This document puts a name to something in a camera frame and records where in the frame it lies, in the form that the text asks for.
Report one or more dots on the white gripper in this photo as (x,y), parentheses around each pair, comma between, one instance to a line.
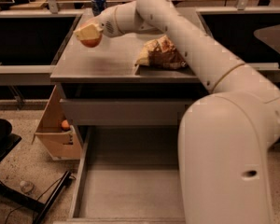
(106,25)

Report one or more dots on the red apple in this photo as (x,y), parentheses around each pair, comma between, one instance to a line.
(92,41)

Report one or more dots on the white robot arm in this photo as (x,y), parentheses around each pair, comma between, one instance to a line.
(223,138)

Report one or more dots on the grey drawer cabinet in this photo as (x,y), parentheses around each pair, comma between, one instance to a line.
(109,72)

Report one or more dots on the closed top drawer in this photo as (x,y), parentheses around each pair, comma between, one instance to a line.
(113,112)

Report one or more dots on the open middle drawer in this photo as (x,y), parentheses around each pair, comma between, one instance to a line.
(128,175)

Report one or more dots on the blue soda can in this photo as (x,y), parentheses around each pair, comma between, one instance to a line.
(98,6)

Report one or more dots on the brown salt chip bag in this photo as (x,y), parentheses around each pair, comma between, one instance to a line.
(161,53)

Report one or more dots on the orange fruit in box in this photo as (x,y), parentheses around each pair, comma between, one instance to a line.
(65,125)

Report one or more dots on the cardboard box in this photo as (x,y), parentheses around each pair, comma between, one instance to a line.
(59,143)

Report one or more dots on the black stand leg left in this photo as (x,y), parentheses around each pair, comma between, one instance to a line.
(39,209)

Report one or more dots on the clear plastic bottle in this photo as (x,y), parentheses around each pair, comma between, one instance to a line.
(27,187)

